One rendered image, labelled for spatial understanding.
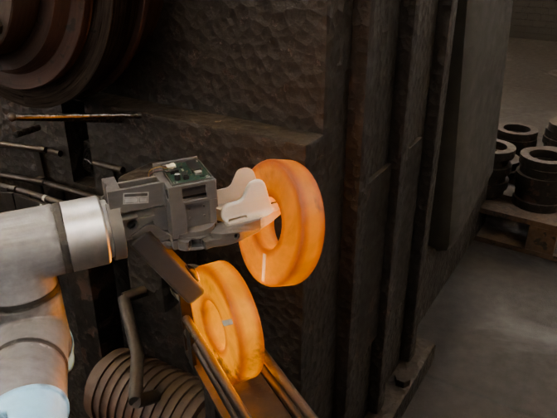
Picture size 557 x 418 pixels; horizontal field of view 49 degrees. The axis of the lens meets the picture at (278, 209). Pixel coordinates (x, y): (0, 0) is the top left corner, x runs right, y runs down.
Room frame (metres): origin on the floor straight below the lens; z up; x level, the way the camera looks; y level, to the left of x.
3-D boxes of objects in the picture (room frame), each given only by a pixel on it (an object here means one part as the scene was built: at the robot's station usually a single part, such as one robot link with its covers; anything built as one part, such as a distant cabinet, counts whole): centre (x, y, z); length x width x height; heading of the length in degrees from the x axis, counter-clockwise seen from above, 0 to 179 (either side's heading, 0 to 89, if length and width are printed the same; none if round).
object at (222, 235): (0.61, 0.06, 0.85); 0.09 x 0.05 x 0.02; 114
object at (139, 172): (0.91, 0.20, 0.68); 0.11 x 0.08 x 0.24; 149
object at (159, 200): (0.60, 0.13, 0.88); 0.12 x 0.08 x 0.09; 114
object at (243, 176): (0.66, 0.04, 0.87); 0.09 x 0.03 x 0.06; 114
